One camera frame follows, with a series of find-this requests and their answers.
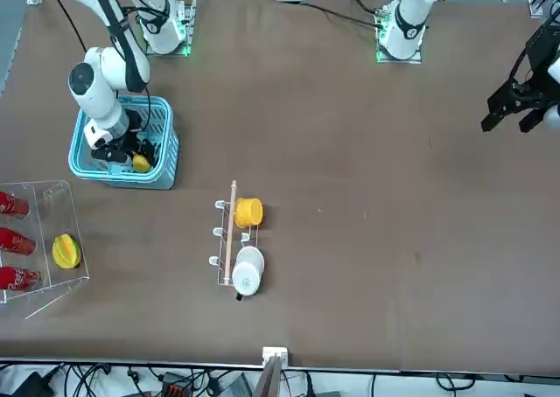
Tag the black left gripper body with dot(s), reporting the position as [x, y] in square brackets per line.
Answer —
[542, 47]

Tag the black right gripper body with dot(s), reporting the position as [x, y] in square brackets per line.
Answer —
[133, 128]

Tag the yellow oval fruit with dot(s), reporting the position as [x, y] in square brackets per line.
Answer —
[141, 164]

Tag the red drink bottle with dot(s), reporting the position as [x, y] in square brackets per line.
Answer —
[17, 241]
[19, 279]
[13, 204]

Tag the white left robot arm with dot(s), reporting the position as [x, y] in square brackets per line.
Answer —
[407, 25]

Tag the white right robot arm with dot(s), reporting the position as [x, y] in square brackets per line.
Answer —
[100, 104]

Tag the blue plastic basket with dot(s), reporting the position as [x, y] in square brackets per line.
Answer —
[168, 161]

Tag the clear acrylic rack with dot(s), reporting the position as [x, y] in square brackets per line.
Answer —
[61, 196]

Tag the yellow star fruit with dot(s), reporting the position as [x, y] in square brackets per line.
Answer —
[65, 252]

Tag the yellow cup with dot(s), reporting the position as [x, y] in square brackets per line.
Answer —
[248, 213]

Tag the white mug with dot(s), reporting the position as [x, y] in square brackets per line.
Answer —
[247, 274]

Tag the aluminium frame post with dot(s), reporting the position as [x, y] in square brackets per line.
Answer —
[275, 371]

